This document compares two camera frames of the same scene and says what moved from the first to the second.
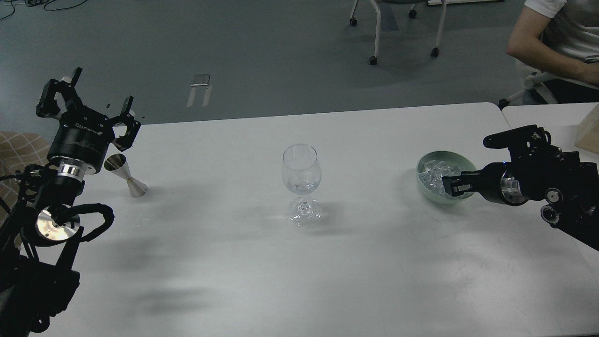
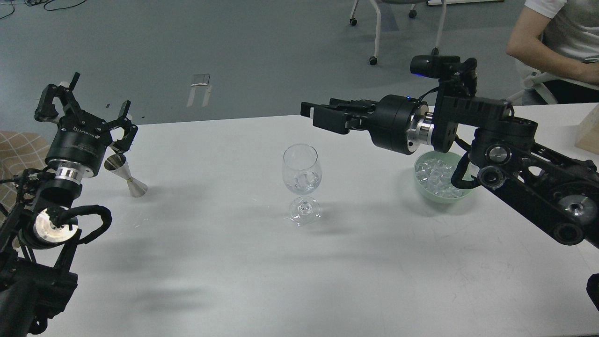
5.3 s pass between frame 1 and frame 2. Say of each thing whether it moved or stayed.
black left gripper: stayed
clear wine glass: stayed
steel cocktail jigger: stayed
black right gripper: moved
